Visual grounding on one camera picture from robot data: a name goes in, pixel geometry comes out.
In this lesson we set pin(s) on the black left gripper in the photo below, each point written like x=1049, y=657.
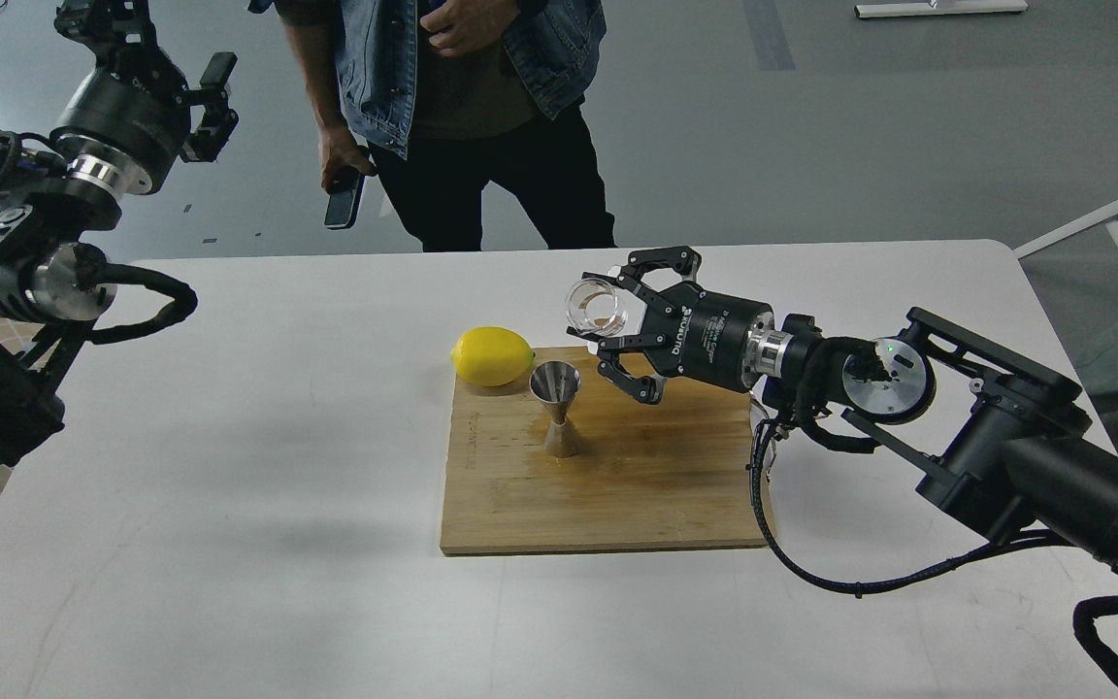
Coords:
x=114, y=119

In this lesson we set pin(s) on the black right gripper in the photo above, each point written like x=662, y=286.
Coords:
x=706, y=338

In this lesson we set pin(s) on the clear glass cup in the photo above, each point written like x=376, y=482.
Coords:
x=593, y=306

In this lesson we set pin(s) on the steel double jigger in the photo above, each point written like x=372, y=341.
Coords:
x=555, y=385

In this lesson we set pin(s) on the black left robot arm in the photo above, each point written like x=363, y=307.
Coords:
x=48, y=276

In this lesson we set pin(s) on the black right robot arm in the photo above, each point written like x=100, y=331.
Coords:
x=998, y=438

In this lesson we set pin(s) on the bystander right hand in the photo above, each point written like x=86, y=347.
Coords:
x=339, y=151

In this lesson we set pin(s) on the bystander left hand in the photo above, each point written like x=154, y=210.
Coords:
x=458, y=28

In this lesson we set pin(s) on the wooden cutting board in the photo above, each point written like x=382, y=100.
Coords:
x=645, y=478

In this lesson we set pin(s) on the yellow lemon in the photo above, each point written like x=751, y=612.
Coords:
x=491, y=356

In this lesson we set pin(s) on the black smartphone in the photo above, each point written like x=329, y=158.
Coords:
x=344, y=192

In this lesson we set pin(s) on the bystander in denim jacket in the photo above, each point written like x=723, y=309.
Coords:
x=442, y=129

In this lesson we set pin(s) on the white floor bar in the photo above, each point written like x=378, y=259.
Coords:
x=913, y=9

